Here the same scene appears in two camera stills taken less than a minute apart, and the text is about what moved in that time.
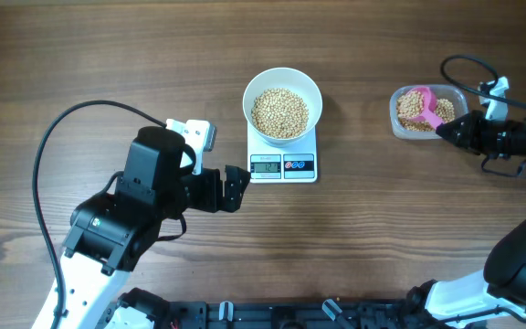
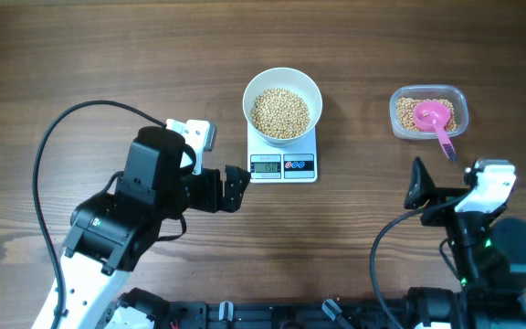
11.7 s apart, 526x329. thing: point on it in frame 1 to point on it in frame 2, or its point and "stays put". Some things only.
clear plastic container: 415,111 stays put
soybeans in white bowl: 279,112 stays put
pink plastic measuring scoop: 430,103 to 431,116
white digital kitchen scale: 295,163 stays put
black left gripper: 212,201 stays put
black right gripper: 471,122 to 423,188
